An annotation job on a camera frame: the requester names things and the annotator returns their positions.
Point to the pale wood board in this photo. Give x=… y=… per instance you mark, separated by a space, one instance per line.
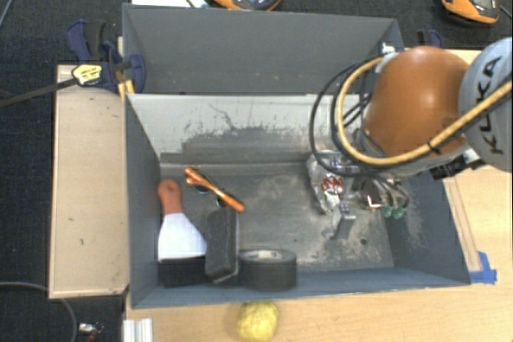
x=88 y=188

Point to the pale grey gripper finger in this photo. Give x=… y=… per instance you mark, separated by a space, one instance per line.
x=345 y=226

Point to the black tape roll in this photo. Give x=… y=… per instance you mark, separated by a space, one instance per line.
x=267 y=272

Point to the orange and white scraper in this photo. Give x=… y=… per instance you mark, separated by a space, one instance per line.
x=180 y=236

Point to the black cylinder on white bracket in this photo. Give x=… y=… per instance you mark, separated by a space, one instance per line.
x=447 y=170

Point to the grey metal bin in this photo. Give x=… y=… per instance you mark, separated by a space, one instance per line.
x=256 y=52

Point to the yellow sponge ball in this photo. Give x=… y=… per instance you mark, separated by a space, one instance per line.
x=257 y=321

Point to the orange sunglasses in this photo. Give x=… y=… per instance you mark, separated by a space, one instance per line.
x=218 y=194

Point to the black felt eraser block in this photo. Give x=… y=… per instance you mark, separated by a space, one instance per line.
x=221 y=244

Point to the crumpled clear plastic packet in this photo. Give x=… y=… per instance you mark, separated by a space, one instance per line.
x=320 y=176

